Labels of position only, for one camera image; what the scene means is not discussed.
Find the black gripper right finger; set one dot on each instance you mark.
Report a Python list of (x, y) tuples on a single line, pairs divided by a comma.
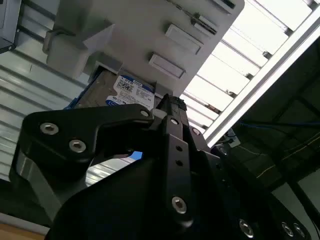
[(194, 136)]

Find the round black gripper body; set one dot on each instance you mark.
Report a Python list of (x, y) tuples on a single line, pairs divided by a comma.
[(120, 205)]

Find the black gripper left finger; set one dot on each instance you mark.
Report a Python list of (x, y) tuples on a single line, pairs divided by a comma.
[(62, 135)]

